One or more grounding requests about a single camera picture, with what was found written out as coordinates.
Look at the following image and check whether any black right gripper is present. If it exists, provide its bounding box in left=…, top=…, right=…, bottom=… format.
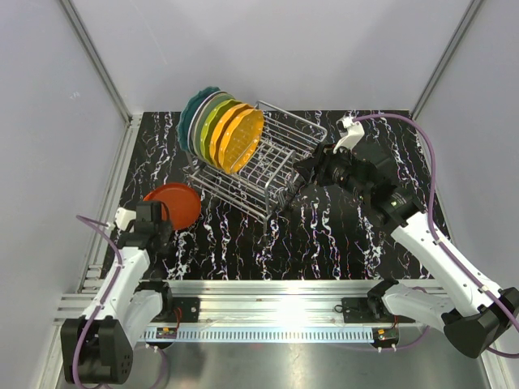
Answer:
left=293, top=140, right=370, bottom=201

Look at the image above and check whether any orange round plastic plate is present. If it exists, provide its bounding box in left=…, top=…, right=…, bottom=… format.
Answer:
left=144, top=182, right=201, bottom=231

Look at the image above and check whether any orange dotted scalloped plate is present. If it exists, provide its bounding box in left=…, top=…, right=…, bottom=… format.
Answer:
left=209, top=100, right=252, bottom=168

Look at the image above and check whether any white plate green rim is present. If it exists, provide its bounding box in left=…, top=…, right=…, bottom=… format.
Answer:
left=183, top=87, right=227, bottom=155

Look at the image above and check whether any teal scalloped plate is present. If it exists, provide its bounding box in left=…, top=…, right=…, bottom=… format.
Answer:
left=177, top=87, right=220, bottom=152

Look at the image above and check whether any lime green dotted plate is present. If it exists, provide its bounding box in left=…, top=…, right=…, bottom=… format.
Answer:
left=199, top=99, right=239, bottom=164

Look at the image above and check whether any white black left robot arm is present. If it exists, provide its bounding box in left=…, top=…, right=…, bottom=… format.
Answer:
left=60, top=200, right=174, bottom=388

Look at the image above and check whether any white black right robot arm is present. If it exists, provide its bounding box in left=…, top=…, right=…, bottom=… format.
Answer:
left=294, top=144, right=518, bottom=358

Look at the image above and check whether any left small circuit board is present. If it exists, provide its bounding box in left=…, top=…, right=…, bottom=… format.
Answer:
left=156, top=327, right=178, bottom=340

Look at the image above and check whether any small circuit board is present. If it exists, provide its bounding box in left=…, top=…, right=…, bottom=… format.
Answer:
left=156, top=327, right=178, bottom=340
left=375, top=327, right=400, bottom=344

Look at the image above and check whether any right small circuit board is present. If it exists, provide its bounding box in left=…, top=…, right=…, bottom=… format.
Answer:
left=375, top=327, right=400, bottom=344

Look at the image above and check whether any silver wire dish rack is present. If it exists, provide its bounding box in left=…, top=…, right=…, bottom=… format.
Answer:
left=187, top=100, right=328, bottom=228

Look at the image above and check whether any aluminium frame rail left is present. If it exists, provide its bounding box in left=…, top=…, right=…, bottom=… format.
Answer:
left=56, top=0, right=143, bottom=171

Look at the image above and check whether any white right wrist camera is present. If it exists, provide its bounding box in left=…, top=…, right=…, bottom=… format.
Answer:
left=332, top=117, right=365, bottom=154

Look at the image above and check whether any aluminium front mounting rail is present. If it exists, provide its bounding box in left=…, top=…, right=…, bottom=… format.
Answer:
left=54, top=279, right=494, bottom=344

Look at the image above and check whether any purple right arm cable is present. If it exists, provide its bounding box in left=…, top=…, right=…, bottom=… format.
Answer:
left=352, top=113, right=519, bottom=360

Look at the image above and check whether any aluminium frame post right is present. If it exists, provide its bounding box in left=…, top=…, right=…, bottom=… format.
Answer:
left=411, top=0, right=486, bottom=119

